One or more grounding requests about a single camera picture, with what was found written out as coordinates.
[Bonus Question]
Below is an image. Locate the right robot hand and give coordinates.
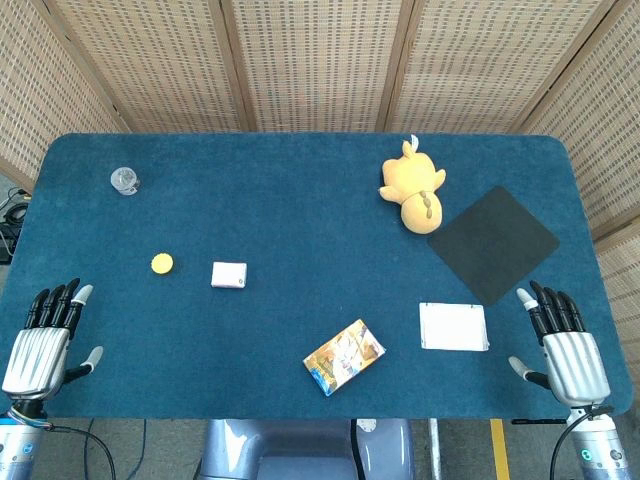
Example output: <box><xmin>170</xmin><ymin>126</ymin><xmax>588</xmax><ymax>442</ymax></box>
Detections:
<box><xmin>508</xmin><ymin>280</ymin><xmax>612</xmax><ymax>407</ymax></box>

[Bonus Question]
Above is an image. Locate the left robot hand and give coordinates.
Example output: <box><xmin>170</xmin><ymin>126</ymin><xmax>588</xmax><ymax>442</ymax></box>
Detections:
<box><xmin>1</xmin><ymin>278</ymin><xmax>105</xmax><ymax>402</ymax></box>

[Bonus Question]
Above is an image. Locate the black power strip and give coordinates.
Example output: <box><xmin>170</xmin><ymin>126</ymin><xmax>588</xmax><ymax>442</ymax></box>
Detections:
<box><xmin>0</xmin><ymin>187</ymin><xmax>32</xmax><ymax>266</ymax></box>

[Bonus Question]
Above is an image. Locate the white flat box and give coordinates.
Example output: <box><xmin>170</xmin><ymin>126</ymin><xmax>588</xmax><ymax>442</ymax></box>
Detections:
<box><xmin>418</xmin><ymin>301</ymin><xmax>491</xmax><ymax>353</ymax></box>

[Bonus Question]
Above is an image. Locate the black mouse pad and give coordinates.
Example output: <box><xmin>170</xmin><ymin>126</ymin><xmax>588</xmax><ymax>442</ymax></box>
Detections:
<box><xmin>427</xmin><ymin>185</ymin><xmax>561</xmax><ymax>307</ymax></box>

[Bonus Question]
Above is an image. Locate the small white box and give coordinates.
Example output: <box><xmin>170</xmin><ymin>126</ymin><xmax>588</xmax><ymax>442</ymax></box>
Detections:
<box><xmin>210</xmin><ymin>261</ymin><xmax>248</xmax><ymax>290</ymax></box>

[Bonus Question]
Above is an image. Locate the colourful snack packet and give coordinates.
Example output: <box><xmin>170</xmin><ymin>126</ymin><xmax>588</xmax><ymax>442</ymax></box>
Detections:
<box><xmin>302</xmin><ymin>318</ymin><xmax>387</xmax><ymax>397</ymax></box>

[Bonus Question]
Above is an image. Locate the yellow plush toy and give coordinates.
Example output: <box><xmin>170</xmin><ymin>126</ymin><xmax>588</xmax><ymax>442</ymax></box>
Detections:
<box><xmin>378</xmin><ymin>134</ymin><xmax>448</xmax><ymax>235</ymax></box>

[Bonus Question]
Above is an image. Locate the robot torso base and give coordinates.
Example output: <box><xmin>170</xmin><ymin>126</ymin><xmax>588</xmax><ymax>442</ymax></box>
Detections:
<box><xmin>195</xmin><ymin>417</ymin><xmax>416</xmax><ymax>480</ymax></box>

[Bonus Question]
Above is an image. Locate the blue table cloth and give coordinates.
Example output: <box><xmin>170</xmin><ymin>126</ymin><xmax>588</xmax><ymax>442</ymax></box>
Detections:
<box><xmin>0</xmin><ymin>131</ymin><xmax>635</xmax><ymax>420</ymax></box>

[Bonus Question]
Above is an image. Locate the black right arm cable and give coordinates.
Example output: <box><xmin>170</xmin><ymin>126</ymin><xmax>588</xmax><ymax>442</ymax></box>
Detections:
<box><xmin>548</xmin><ymin>407</ymin><xmax>596</xmax><ymax>480</ymax></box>

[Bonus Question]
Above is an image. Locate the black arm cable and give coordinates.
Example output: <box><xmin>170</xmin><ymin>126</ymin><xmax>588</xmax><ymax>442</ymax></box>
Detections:
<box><xmin>548</xmin><ymin>407</ymin><xmax>596</xmax><ymax>480</ymax></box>
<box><xmin>47</xmin><ymin>423</ymin><xmax>117</xmax><ymax>480</ymax></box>

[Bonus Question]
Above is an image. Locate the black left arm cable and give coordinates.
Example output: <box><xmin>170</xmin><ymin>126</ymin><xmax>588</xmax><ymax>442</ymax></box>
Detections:
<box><xmin>47</xmin><ymin>423</ymin><xmax>117</xmax><ymax>480</ymax></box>

